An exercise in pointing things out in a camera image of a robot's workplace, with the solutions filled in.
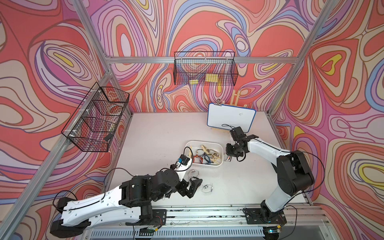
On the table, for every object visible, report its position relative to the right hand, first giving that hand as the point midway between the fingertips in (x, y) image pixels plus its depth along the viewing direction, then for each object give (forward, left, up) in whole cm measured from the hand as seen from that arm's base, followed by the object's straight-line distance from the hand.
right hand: (229, 156), depth 92 cm
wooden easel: (+25, -4, +25) cm, 36 cm away
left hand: (-21, +21, +22) cm, 37 cm away
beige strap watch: (+5, +14, +1) cm, 15 cm away
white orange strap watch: (-1, 0, 0) cm, 1 cm away
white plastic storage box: (+3, +14, 0) cm, 15 cm away
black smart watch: (-26, +22, +29) cm, 45 cm away
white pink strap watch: (-9, +23, -1) cm, 25 cm away
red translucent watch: (-1, +18, +1) cm, 18 cm away
